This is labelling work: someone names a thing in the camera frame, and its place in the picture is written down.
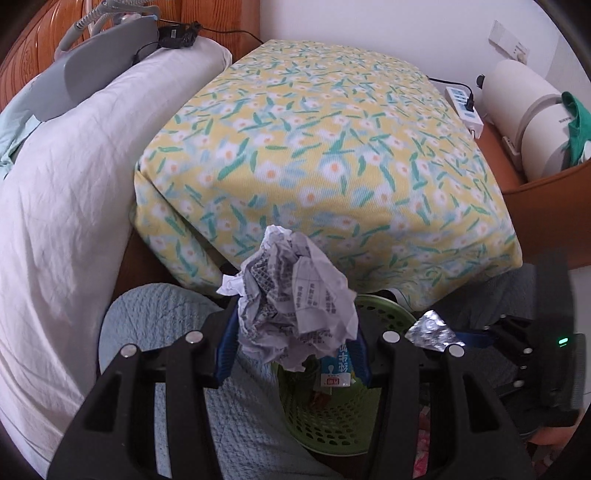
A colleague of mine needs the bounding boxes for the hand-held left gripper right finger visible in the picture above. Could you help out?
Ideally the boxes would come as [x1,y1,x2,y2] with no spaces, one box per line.
[344,318,543,480]

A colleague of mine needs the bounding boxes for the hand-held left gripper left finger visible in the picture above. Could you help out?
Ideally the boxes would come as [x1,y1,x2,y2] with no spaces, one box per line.
[46,295,243,480]

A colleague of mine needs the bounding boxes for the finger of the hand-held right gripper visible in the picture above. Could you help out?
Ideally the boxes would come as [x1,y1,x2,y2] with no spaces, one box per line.
[462,318,539,356]
[501,357,539,402]

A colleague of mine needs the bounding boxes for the small milk carton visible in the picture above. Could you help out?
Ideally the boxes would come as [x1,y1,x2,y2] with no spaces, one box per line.
[318,344,356,395]

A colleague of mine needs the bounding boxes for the silver foil blister pack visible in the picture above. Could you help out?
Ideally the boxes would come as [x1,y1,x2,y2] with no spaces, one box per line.
[405,310,466,352]

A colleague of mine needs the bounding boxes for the green perforated plastic basket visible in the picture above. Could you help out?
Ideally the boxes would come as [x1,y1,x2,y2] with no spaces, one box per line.
[270,294,419,455]

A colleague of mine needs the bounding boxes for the printed paper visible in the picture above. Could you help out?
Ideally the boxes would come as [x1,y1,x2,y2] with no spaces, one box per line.
[217,224,360,374]

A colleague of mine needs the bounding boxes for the pink floral cloth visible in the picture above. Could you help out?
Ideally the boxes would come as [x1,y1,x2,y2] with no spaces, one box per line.
[413,401,446,480]

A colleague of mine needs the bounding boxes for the brown wooden nightstand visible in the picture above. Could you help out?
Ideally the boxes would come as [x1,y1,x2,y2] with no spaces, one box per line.
[475,122,591,278]

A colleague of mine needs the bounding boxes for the white pillow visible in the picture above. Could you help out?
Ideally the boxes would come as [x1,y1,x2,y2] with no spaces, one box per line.
[0,34,233,444]

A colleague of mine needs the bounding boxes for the yellow floral pillow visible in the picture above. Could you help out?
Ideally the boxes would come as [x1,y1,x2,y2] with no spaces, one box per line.
[131,39,523,311]

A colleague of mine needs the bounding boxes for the green cloth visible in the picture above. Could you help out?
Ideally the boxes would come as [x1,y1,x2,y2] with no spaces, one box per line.
[561,91,591,167]

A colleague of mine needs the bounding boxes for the white cylindrical appliance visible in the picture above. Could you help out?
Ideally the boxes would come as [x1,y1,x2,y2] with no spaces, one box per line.
[475,59,573,182]

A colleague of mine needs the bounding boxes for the white power strip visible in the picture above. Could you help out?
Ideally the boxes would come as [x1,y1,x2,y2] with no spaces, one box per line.
[444,84,485,139]

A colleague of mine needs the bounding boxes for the light blue cloth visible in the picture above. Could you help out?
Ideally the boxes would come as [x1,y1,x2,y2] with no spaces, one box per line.
[0,108,42,181]

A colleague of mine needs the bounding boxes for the grey flat cushion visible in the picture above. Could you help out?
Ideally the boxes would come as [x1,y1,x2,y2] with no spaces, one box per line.
[34,18,160,123]

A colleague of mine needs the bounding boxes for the small black device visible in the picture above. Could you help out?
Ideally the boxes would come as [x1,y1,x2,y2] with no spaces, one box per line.
[158,24,202,49]

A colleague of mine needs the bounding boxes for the wooden headboard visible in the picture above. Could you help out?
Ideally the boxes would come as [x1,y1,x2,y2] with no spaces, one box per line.
[0,0,259,100]

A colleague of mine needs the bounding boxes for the black plug with cable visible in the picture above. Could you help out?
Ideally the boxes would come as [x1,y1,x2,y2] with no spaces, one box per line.
[427,76,476,112]

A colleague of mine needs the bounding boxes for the white wall plate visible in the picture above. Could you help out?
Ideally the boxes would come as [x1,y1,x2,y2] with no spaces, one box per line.
[488,19,532,63]

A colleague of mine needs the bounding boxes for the thin black cable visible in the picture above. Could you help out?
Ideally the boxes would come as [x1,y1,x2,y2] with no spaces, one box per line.
[133,25,265,63]

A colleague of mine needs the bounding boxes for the grey corrugated hose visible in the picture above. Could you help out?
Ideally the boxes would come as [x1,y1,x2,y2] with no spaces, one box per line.
[54,0,160,61]

